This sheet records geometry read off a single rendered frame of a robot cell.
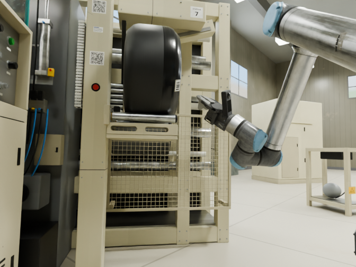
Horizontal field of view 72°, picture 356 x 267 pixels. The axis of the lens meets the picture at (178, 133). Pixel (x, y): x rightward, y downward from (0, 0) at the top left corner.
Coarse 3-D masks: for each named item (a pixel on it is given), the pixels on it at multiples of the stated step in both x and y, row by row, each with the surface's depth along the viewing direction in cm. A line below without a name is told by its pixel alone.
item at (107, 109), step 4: (104, 108) 120; (108, 108) 120; (104, 112) 120; (108, 112) 120; (104, 116) 119; (108, 116) 120; (104, 120) 119; (108, 120) 120; (104, 124) 122; (112, 128) 143
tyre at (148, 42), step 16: (128, 32) 125; (144, 32) 122; (160, 32) 124; (128, 48) 119; (144, 48) 117; (160, 48) 119; (176, 48) 122; (128, 64) 118; (144, 64) 117; (160, 64) 118; (176, 64) 120; (128, 80) 119; (144, 80) 118; (160, 80) 119; (128, 96) 123; (144, 96) 121; (160, 96) 123; (176, 96) 126; (144, 112) 129; (160, 112) 130
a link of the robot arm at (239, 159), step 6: (234, 150) 111; (240, 150) 107; (234, 156) 111; (240, 156) 108; (246, 156) 107; (252, 156) 109; (258, 156) 110; (234, 162) 111; (240, 162) 110; (246, 162) 110; (252, 162) 110; (258, 162) 111; (240, 168) 112
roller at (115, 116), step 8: (112, 112) 125; (120, 112) 126; (128, 112) 127; (112, 120) 126; (120, 120) 126; (128, 120) 126; (136, 120) 127; (144, 120) 127; (152, 120) 128; (160, 120) 128; (168, 120) 129; (176, 120) 130
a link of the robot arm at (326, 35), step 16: (272, 16) 86; (288, 16) 80; (304, 16) 74; (320, 16) 69; (336, 16) 65; (272, 32) 87; (288, 32) 80; (304, 32) 72; (320, 32) 66; (336, 32) 61; (352, 32) 57; (304, 48) 76; (320, 48) 67; (336, 48) 61; (352, 48) 56; (352, 64) 57
